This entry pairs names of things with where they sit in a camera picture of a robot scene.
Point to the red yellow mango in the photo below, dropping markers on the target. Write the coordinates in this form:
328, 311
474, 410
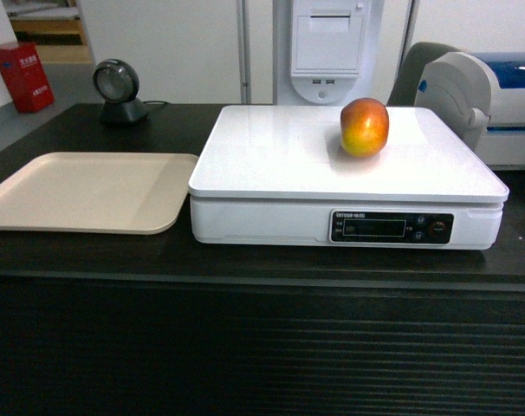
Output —
364, 125

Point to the white checkout scale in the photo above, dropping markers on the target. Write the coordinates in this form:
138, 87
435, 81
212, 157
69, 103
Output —
279, 175

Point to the beige plastic tray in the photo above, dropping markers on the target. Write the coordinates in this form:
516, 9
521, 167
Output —
114, 193

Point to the white receipt printer terminal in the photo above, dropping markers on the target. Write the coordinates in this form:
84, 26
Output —
324, 52

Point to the black barcode scanner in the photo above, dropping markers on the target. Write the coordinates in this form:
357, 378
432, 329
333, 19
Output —
118, 84

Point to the grey vertical pole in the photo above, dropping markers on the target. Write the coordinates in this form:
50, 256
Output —
243, 36

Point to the white blue label printer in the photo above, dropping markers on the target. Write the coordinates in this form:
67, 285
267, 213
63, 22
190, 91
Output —
481, 98

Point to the red fire extinguisher box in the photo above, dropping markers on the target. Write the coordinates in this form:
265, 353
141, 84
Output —
24, 77

